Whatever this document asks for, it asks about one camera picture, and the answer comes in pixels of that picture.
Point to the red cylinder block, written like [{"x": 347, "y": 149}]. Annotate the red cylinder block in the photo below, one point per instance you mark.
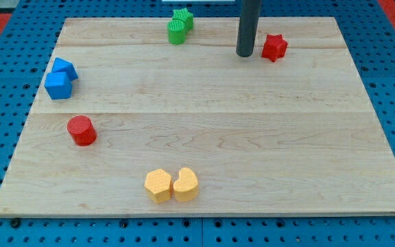
[{"x": 81, "y": 130}]

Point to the blue cube block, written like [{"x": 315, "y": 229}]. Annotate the blue cube block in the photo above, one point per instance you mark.
[{"x": 58, "y": 85}]

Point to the yellow hexagon block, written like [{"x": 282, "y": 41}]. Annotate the yellow hexagon block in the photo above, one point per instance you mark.
[{"x": 158, "y": 185}]

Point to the yellow heart block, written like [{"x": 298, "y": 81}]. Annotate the yellow heart block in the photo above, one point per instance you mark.
[{"x": 186, "y": 187}]

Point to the light wooden board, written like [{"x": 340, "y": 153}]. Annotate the light wooden board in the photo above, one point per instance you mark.
[{"x": 293, "y": 138}]

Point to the green star block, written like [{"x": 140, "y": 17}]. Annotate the green star block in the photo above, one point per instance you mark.
[{"x": 185, "y": 16}]

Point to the blue triangle block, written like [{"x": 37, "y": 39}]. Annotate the blue triangle block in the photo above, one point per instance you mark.
[{"x": 61, "y": 65}]

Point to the red star block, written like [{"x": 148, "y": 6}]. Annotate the red star block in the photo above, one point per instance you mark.
[{"x": 274, "y": 48}]

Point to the green cylinder block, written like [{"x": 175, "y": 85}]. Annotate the green cylinder block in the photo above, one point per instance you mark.
[{"x": 176, "y": 32}]

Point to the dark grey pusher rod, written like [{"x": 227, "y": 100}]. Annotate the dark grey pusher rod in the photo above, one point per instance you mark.
[{"x": 248, "y": 23}]

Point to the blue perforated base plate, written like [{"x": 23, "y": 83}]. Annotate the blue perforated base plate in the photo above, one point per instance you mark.
[{"x": 25, "y": 47}]

